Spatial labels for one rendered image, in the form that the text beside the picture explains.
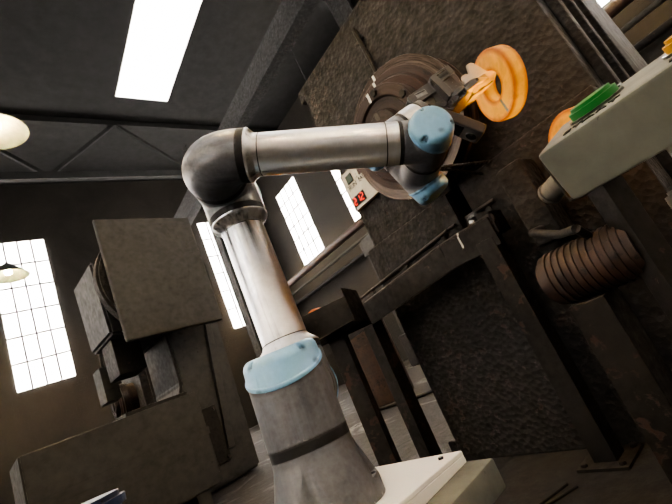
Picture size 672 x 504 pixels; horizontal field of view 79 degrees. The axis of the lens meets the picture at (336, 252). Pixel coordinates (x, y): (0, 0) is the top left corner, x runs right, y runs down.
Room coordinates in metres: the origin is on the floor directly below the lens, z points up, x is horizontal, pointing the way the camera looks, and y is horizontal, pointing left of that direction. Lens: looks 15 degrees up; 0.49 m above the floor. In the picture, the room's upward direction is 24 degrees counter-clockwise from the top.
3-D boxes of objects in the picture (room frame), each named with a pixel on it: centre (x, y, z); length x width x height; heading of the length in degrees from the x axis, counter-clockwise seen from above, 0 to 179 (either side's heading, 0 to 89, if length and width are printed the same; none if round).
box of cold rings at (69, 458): (2.85, 1.96, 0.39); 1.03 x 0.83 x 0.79; 136
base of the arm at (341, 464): (0.61, 0.14, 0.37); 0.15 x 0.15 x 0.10
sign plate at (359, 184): (1.60, -0.24, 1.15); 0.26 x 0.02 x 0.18; 42
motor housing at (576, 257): (0.94, -0.51, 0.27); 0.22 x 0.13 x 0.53; 42
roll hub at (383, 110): (1.21, -0.32, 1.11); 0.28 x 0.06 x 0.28; 42
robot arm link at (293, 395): (0.62, 0.14, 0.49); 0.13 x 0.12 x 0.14; 4
